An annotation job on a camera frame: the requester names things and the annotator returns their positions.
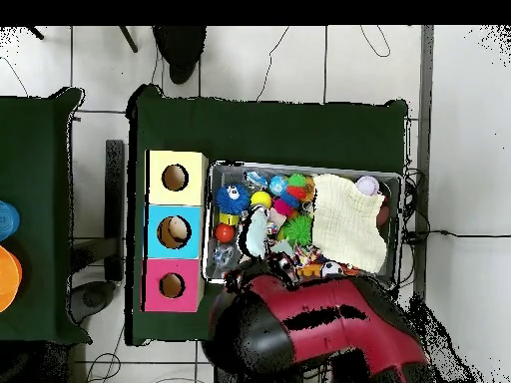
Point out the light blue muslin cloth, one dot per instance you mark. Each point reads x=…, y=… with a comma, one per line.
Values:
x=256, y=235

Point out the cream muslin cloth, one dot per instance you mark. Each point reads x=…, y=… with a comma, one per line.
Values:
x=347, y=223

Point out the orange plastic bowl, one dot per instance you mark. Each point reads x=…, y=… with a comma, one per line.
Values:
x=8, y=279

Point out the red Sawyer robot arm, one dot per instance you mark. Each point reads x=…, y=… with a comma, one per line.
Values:
x=311, y=293

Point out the shallow clear mesh bin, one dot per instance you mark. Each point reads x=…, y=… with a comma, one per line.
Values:
x=223, y=171

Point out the wooden three-hole box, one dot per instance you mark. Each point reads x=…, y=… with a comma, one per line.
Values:
x=175, y=199

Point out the yellow smooth ball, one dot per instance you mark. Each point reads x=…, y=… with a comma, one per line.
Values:
x=261, y=199

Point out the blue spiky ball with eyes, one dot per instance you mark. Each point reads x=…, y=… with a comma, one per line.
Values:
x=231, y=199

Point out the blue globe ball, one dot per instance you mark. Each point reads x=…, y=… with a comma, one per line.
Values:
x=278, y=185

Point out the red smooth ball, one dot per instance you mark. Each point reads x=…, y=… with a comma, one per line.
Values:
x=224, y=233

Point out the multicolour spiky caterpillar toy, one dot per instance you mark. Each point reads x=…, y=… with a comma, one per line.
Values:
x=296, y=191

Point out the green spiky ball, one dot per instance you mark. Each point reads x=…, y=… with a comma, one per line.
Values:
x=298, y=231

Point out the dark green table cloth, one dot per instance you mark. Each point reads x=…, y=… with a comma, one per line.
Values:
x=259, y=131

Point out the white baseball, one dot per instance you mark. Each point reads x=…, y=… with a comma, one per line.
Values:
x=367, y=185

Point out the black stand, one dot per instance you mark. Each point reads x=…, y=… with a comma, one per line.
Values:
x=115, y=199

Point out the person's foot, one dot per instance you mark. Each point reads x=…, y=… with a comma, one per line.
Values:
x=179, y=52

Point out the green covered side table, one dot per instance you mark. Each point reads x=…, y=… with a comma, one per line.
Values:
x=40, y=159

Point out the blue plastic cup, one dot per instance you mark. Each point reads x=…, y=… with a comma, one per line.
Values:
x=8, y=221

